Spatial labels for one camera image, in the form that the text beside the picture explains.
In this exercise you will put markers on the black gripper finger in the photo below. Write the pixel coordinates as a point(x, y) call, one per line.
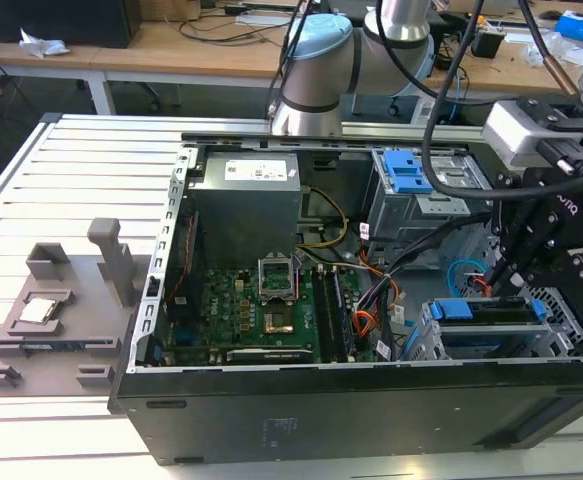
point(526, 235)
point(578, 267)

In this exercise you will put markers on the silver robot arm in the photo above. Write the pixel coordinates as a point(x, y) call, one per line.
point(316, 75)

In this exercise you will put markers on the metal disk bay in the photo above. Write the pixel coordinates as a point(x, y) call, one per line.
point(491, 342)

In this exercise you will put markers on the black RAM slot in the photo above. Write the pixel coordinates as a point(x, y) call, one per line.
point(325, 315)
point(343, 320)

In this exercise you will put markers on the metal drive cage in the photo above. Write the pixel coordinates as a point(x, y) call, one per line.
point(396, 215)

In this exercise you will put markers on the blue plastic drive latch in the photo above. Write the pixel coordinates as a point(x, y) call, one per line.
point(406, 172)

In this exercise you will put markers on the clear plastic bag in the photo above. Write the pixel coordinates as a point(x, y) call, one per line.
point(536, 50)

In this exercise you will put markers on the small black box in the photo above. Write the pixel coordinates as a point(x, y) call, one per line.
point(486, 44)

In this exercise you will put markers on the CPU socket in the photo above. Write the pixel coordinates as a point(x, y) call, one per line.
point(279, 320)

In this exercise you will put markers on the black open PC case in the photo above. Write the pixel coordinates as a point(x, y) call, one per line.
point(321, 415)

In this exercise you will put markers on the grey power supply unit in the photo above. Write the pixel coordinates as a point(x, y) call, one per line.
point(246, 205)

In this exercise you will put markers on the black graphics card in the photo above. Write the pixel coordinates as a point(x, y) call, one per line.
point(271, 355)

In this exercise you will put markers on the green motherboard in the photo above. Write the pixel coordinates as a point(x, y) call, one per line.
point(221, 310)

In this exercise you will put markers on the black case fan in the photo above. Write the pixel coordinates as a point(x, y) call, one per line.
point(183, 270)

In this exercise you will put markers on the wooden desk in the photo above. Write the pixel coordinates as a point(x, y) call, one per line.
point(171, 57)

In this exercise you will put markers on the grey parts rack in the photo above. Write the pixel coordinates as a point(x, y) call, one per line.
point(91, 300)

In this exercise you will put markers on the dark RAM stick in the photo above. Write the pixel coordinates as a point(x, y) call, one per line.
point(66, 345)

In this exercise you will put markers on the silver CPU chip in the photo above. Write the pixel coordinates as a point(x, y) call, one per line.
point(38, 310)

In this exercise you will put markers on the black computer tower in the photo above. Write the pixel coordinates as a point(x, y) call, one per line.
point(56, 22)

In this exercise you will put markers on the crumpled white paper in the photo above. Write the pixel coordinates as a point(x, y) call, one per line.
point(41, 45)

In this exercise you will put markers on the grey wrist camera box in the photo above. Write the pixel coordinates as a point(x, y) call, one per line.
point(511, 132)

